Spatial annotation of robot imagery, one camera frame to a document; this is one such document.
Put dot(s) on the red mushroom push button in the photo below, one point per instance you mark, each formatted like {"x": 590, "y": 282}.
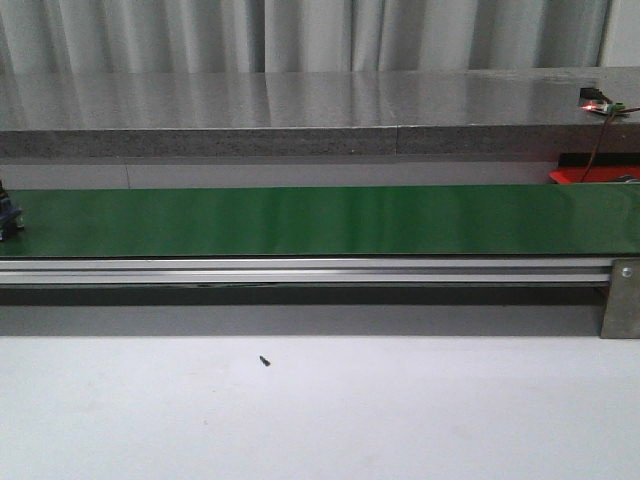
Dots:
{"x": 10, "y": 216}

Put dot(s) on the red plastic tray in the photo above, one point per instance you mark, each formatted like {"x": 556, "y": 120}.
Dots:
{"x": 606, "y": 174}

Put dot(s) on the green conveyor belt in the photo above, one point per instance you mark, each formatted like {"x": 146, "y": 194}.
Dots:
{"x": 571, "y": 220}

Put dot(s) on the small sensor circuit board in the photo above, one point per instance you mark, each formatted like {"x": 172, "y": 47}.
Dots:
{"x": 593, "y": 100}

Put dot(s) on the white curtain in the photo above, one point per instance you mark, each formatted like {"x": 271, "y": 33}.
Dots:
{"x": 83, "y": 37}

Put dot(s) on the aluminium conveyor frame rail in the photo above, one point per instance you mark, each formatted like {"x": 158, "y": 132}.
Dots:
{"x": 531, "y": 270}

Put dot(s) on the steel conveyor support bracket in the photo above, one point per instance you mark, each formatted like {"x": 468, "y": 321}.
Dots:
{"x": 621, "y": 317}

